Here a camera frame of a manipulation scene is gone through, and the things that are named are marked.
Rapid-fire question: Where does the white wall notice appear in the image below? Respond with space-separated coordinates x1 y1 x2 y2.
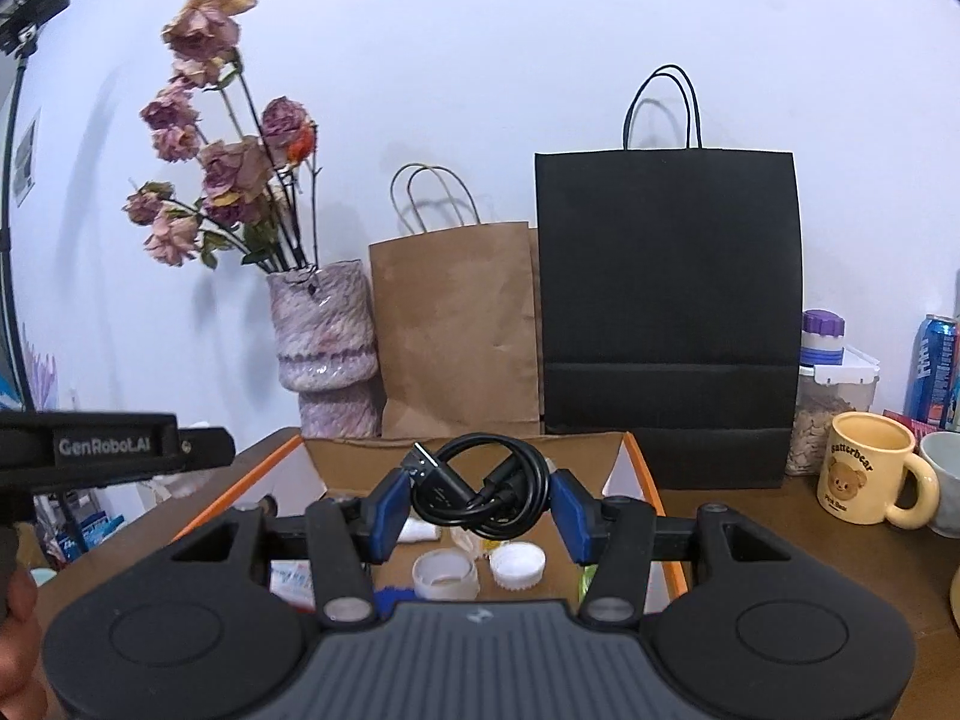
15 109 42 207

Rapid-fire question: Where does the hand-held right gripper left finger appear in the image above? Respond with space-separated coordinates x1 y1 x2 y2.
169 467 413 627

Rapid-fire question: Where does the white tape roll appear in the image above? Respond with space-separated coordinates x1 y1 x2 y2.
412 550 479 601

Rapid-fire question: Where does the yellow bear mug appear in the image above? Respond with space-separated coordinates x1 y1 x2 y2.
815 412 941 530

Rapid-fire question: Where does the blue drink can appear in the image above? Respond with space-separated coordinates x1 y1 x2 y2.
904 315 959 428

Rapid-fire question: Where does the person's left hand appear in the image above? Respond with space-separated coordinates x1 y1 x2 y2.
0 574 46 702

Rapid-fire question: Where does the dried pink rose bouquet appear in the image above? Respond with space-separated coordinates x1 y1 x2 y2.
122 0 323 275

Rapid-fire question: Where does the black light stand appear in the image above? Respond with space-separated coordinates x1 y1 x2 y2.
0 37 38 413

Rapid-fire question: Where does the blue white package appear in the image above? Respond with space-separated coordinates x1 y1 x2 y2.
56 510 113 563

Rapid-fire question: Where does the black paper bag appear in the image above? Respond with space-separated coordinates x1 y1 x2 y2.
534 65 805 491

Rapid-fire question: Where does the floral wall poster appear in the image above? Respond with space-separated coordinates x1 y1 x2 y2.
0 322 61 410

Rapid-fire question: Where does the purple marbled vase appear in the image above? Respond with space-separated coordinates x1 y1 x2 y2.
266 260 382 438

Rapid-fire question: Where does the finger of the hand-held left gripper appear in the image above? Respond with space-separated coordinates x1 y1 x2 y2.
178 427 235 475

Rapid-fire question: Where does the purple lid jar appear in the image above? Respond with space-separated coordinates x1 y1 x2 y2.
799 310 847 368

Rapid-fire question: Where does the brown paper bag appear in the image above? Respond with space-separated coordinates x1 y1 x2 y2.
367 163 542 438

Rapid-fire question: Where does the white bottle cap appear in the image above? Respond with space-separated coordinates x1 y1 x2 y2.
490 542 547 590

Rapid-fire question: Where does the white cup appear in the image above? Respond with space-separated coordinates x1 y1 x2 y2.
919 431 960 537

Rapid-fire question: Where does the red cardboard box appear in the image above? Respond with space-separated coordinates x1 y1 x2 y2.
171 431 689 616

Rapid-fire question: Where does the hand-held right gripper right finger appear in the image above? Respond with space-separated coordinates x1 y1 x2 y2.
547 467 792 627

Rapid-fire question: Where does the white wipes pack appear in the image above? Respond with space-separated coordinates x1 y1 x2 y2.
268 561 316 608

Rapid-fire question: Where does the black usb cable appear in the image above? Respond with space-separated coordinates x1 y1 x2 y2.
403 433 554 541

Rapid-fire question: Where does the clear food container white lid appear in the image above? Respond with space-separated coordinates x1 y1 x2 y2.
785 349 880 477

